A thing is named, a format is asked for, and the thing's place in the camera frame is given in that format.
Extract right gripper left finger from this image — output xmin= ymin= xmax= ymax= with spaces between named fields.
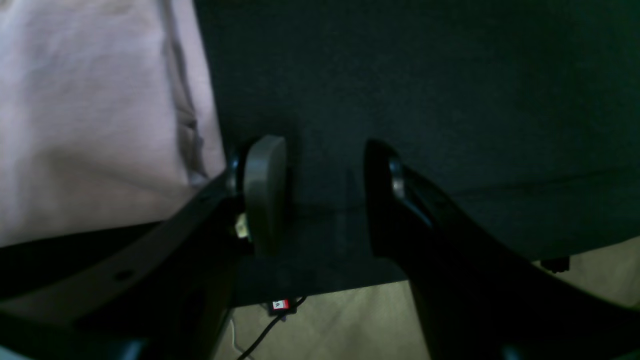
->
xmin=1 ymin=135 xmax=288 ymax=360

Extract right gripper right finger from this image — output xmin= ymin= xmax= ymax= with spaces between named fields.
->
xmin=363 ymin=139 xmax=640 ymax=360

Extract pink T-shirt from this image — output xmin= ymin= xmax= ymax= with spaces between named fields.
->
xmin=0 ymin=0 xmax=226 ymax=247

